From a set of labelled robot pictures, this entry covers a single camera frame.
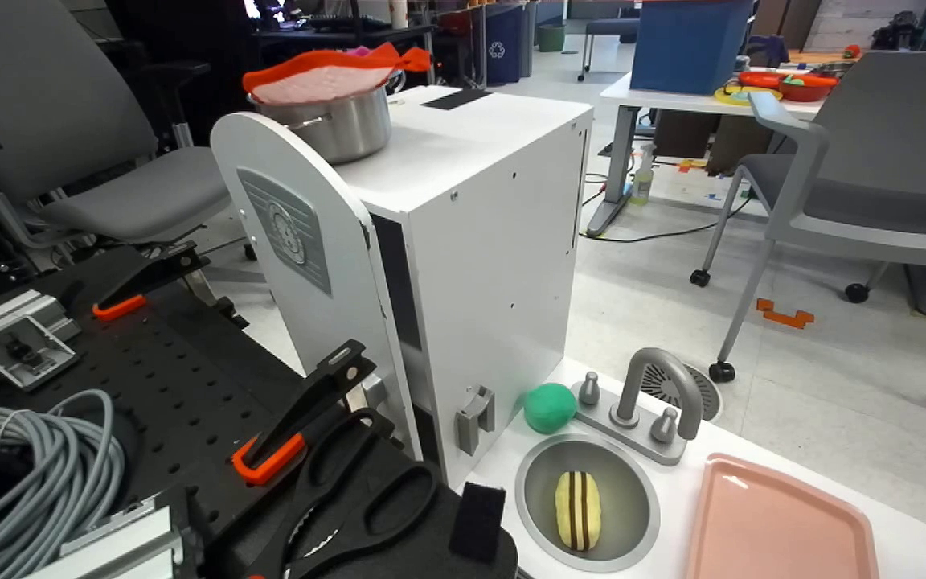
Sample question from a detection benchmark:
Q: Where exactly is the grey office chair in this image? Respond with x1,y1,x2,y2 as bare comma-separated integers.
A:
0,0,260,270

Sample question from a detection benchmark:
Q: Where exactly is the grey toy tap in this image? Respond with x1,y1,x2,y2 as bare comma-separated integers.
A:
572,347,706,467

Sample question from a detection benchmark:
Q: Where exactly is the striped yellow toy bread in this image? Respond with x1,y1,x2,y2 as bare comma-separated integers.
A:
554,470,603,553

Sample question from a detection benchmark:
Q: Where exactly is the spray bottle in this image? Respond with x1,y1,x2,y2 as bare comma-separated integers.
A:
630,143,658,207

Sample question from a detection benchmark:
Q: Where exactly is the steel pot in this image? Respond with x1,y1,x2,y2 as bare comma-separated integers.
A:
248,71,407,166

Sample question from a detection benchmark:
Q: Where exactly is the white table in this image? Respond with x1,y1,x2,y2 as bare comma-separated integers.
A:
586,71,827,239

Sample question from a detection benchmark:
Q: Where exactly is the black foam block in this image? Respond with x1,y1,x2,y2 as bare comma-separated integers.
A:
449,482,507,565

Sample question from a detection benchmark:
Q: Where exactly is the grey toy sink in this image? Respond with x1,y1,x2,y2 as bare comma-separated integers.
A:
514,433,662,574

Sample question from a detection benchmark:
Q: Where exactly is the grey plastic handle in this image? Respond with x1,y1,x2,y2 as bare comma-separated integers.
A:
454,384,497,457

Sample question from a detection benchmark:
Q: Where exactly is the white toy kitchen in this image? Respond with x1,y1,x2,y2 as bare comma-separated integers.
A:
210,84,926,579

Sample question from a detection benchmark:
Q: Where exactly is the black clamp with orange tips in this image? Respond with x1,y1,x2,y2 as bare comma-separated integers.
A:
92,242,211,322
231,339,377,487

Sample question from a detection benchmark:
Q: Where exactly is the yellow plate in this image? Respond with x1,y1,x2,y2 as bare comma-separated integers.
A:
713,84,784,106

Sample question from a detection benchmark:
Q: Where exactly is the blue recycling bin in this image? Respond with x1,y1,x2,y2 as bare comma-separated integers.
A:
485,3,526,86

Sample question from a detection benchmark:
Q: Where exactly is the orange and pink cloth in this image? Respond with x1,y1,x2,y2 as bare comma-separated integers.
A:
241,42,432,106

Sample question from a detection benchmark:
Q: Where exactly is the black tape patch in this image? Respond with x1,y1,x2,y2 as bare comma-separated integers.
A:
420,87,493,112

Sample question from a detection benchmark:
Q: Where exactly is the coil of grey cable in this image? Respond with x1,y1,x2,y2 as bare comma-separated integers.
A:
0,389,126,579

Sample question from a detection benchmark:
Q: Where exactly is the blue storage bin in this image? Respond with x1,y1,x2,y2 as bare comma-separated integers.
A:
629,0,756,97

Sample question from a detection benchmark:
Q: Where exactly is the red bowl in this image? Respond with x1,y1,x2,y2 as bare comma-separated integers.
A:
737,70,839,103

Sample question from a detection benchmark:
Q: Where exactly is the black cable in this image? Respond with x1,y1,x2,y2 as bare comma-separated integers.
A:
579,172,755,244

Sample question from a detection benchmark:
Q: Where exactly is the grey chair on casters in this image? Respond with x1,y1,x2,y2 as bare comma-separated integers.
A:
689,50,926,418

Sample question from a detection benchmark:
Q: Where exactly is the large black spring clamp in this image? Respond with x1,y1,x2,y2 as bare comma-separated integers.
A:
248,408,441,579

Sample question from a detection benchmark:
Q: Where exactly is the green ball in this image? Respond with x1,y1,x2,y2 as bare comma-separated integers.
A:
522,382,578,435

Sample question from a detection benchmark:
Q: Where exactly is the orange floor tape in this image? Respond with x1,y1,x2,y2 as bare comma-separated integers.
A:
756,297,817,331

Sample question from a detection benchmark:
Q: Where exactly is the pink tray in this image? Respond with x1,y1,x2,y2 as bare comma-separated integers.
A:
683,453,882,579

